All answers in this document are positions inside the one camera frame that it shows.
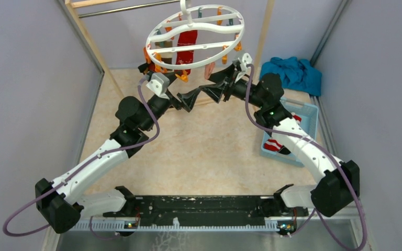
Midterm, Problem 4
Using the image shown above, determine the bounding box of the purple cable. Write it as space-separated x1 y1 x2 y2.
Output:
244 63 367 251
2 76 161 237

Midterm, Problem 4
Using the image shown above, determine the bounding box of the light blue perforated basket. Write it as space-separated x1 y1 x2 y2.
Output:
260 97 319 167

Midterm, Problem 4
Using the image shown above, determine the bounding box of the light wooden rack frame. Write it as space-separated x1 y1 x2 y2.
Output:
64 1 275 100

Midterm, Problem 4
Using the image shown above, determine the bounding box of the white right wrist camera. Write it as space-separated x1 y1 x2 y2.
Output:
232 51 253 73

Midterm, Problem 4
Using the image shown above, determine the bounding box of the metal hanging rod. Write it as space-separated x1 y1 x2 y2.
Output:
78 0 180 18

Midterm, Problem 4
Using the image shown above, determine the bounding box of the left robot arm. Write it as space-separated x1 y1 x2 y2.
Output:
35 70 189 234

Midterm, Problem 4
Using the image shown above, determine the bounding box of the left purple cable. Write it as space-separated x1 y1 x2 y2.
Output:
2 76 161 237

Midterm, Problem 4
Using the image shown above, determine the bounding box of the red snowflake sock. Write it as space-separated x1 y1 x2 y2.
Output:
175 29 199 66

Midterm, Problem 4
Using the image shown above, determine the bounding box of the brown beige sock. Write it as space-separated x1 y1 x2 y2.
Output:
161 40 174 64

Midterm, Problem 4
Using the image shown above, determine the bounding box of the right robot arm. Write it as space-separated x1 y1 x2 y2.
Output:
207 64 364 217

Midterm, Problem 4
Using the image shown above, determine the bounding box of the red white striped sock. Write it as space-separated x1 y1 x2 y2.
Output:
263 112 302 152

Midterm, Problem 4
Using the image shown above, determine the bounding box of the white round clip hanger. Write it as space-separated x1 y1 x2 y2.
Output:
143 1 245 82

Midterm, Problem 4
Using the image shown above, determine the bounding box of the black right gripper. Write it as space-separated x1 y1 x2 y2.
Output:
202 63 265 109

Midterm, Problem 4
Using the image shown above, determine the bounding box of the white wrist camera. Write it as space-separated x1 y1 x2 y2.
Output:
232 51 253 73
146 72 170 99

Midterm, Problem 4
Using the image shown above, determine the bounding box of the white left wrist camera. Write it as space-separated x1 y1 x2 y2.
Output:
146 72 170 99

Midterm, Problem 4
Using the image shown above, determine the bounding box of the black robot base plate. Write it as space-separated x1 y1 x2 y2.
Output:
103 195 309 227

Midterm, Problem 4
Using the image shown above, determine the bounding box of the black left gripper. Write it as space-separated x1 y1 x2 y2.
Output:
140 71 202 131

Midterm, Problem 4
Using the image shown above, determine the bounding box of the blue crumpled cloth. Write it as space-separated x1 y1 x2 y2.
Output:
259 56 322 97

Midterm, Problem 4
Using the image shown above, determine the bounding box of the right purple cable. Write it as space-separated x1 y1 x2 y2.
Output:
244 63 367 251

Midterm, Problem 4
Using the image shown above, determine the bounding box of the black striped sock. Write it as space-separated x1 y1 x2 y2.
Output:
278 146 291 155

